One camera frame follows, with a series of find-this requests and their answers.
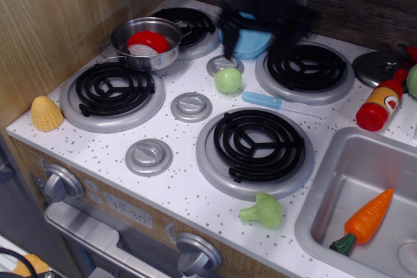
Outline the blue plastic bowl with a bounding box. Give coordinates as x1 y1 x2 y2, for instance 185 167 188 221
217 12 272 59

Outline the green toy apple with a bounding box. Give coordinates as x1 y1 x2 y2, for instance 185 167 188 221
214 68 242 93

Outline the yellow object bottom left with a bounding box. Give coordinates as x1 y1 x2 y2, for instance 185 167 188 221
13 254 50 276

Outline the silver stove knob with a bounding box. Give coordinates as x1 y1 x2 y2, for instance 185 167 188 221
171 92 212 123
207 55 244 77
125 139 173 176

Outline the black burner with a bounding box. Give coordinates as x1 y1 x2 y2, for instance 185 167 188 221
254 41 355 106
195 108 315 201
60 62 165 133
151 7 220 61

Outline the orange toy carrot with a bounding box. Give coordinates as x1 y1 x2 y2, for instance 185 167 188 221
329 188 394 256

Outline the front left black burner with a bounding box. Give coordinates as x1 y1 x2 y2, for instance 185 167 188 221
60 62 165 133

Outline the steel sink basin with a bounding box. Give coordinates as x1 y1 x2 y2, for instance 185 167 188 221
295 128 416 277

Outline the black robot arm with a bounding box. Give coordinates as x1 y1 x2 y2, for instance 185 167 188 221
218 0 320 60

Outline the green toy vegetable at edge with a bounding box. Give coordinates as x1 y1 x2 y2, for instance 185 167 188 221
407 64 417 98

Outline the top silver stove knob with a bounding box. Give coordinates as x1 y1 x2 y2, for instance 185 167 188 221
207 55 244 77

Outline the back left black burner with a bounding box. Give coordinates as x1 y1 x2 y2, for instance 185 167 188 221
151 7 220 61

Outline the yellow toy corn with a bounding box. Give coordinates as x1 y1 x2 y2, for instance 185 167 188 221
31 96 63 132

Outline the steel pot lid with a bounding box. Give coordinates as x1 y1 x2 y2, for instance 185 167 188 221
353 51 410 88

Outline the bottom silver stove knob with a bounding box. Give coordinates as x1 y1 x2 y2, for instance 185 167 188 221
125 139 173 176

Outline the silver oven door handle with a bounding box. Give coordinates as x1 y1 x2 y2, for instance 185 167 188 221
44 202 181 277

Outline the oven knob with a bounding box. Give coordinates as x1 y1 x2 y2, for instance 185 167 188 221
44 163 85 202
175 232 223 277

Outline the small steel pan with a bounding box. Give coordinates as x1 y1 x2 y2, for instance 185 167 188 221
100 17 184 71

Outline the blue handled toy knife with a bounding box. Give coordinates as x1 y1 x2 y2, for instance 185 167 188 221
242 91 328 118

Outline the red toy ketchup bottle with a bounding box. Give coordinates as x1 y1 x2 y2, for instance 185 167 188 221
356 68 408 132

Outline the middle silver stove knob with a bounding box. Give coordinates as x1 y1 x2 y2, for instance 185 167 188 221
171 92 212 123

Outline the left oven front knob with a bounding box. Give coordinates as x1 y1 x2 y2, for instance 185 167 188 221
44 163 85 202

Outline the green toy broccoli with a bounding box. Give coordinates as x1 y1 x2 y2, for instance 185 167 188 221
239 192 282 229

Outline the right oven front knob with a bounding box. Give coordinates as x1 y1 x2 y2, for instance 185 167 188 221
175 232 223 277

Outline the front right black burner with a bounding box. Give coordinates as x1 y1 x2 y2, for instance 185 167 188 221
195 108 315 201

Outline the back right black burner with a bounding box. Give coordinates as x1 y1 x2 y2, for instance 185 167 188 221
254 41 355 106

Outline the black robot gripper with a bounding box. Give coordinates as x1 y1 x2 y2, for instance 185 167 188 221
218 0 321 59

